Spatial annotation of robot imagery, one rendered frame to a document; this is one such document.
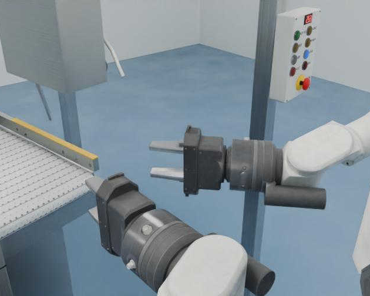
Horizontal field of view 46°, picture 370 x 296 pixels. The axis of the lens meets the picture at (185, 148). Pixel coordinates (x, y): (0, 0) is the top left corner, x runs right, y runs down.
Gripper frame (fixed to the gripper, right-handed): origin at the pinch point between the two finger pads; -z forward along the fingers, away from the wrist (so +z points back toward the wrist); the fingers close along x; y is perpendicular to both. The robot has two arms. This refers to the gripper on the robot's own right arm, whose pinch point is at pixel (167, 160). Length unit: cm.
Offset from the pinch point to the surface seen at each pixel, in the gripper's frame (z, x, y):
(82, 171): -22.9, 14.0, 16.7
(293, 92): 28, 11, 67
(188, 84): -38, 103, 329
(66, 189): -24.3, 14.8, 10.0
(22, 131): -44, 12, 32
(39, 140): -37.7, 12.3, 27.3
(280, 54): 23, -2, 65
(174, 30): -72, 81, 459
